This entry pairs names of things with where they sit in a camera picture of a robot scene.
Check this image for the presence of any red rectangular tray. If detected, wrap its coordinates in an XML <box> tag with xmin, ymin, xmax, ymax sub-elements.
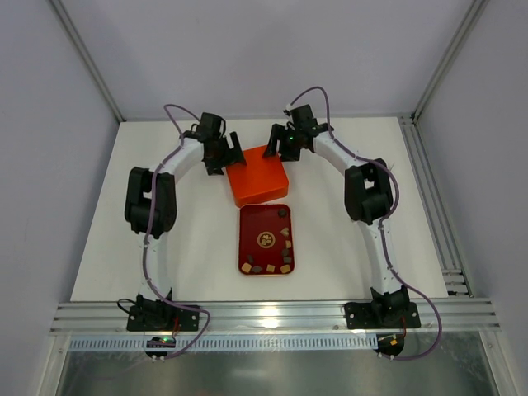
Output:
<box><xmin>238</xmin><ymin>204</ymin><xmax>295</xmax><ymax>276</ymax></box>

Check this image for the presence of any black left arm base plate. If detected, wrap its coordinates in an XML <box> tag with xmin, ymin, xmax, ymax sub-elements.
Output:
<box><xmin>126</xmin><ymin>304</ymin><xmax>200</xmax><ymax>332</ymax></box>

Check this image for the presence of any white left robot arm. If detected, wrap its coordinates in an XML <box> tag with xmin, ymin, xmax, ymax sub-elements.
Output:
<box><xmin>125</xmin><ymin>112</ymin><xmax>246</xmax><ymax>332</ymax></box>

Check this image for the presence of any aluminium frame post left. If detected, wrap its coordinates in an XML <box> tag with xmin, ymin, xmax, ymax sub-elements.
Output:
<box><xmin>47</xmin><ymin>0</ymin><xmax>125</xmax><ymax>123</ymax></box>

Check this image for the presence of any slotted cable duct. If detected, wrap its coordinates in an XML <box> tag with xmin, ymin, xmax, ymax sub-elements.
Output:
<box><xmin>68</xmin><ymin>333</ymin><xmax>378</xmax><ymax>353</ymax></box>

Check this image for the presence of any aluminium side rail right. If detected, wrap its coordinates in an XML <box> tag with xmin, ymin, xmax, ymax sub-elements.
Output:
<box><xmin>398</xmin><ymin>115</ymin><xmax>474</xmax><ymax>298</ymax></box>

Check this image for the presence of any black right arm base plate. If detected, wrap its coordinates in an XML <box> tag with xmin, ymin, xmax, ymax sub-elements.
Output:
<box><xmin>344</xmin><ymin>301</ymin><xmax>422</xmax><ymax>329</ymax></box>

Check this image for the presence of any tan chocolate front left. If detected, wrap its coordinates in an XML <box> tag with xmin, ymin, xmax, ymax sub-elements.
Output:
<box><xmin>241</xmin><ymin>263</ymin><xmax>252</xmax><ymax>273</ymax></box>

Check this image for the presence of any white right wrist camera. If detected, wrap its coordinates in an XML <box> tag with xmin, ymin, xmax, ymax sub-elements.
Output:
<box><xmin>283</xmin><ymin>103</ymin><xmax>294</xmax><ymax>116</ymax></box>

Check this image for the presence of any aluminium frame post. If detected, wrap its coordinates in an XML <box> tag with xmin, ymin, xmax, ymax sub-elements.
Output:
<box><xmin>47</xmin><ymin>0</ymin><xmax>125</xmax><ymax>123</ymax></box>
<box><xmin>411</xmin><ymin>0</ymin><xmax>488</xmax><ymax>122</ymax></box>

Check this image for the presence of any aluminium front rail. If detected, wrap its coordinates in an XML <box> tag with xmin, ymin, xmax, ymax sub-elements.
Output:
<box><xmin>49</xmin><ymin>297</ymin><xmax>501</xmax><ymax>335</ymax></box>

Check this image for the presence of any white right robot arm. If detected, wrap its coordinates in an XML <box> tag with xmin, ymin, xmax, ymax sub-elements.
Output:
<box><xmin>262</xmin><ymin>105</ymin><xmax>417</xmax><ymax>329</ymax></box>

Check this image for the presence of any orange chocolate box with tray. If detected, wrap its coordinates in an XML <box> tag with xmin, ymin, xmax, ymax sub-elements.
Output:
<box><xmin>231</xmin><ymin>182</ymin><xmax>289</xmax><ymax>207</ymax></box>

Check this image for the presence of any aluminium frame post right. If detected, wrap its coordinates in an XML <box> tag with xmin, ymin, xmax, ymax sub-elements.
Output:
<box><xmin>411</xmin><ymin>0</ymin><xmax>488</xmax><ymax>122</ymax></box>

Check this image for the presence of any orange box lid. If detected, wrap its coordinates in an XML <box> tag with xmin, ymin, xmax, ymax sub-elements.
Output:
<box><xmin>226</xmin><ymin>146</ymin><xmax>289</xmax><ymax>187</ymax></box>

